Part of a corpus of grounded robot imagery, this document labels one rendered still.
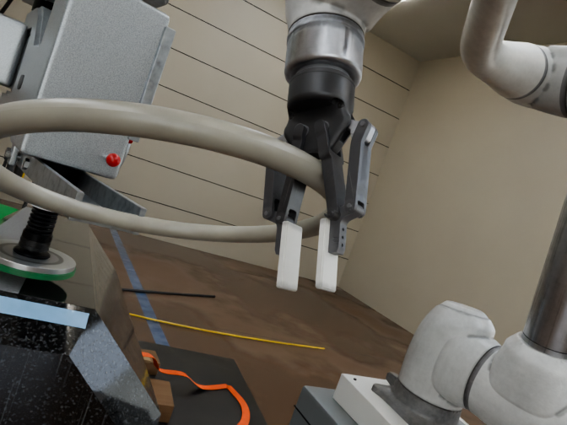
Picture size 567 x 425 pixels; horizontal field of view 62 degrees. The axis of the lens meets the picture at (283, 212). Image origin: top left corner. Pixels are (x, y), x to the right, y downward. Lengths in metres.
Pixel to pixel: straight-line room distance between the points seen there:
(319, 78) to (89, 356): 0.89
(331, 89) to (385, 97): 7.58
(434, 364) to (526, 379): 0.20
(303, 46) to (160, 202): 6.23
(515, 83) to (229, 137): 0.61
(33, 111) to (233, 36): 6.51
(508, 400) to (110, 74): 1.08
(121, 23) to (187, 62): 5.53
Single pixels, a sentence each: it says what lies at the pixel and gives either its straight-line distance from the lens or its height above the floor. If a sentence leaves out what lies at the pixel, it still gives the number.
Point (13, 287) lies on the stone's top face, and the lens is 1.25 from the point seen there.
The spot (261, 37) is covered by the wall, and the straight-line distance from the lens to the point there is 7.09.
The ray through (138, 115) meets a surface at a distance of 0.43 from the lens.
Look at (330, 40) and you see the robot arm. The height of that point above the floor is 1.41.
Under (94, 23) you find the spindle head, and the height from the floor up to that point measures 1.45.
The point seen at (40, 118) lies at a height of 1.23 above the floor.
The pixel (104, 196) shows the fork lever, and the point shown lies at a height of 1.10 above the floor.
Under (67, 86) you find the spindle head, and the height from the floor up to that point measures 1.30.
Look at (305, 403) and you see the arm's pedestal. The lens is 1.25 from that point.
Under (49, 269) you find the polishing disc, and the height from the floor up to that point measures 0.88.
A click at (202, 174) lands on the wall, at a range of 6.79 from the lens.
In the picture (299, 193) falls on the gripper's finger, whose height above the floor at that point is 1.25.
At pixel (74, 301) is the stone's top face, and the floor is 0.83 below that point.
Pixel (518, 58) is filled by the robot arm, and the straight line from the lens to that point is 0.92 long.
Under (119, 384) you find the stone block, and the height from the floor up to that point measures 0.67.
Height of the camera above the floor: 1.24
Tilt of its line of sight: 3 degrees down
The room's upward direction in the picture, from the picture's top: 20 degrees clockwise
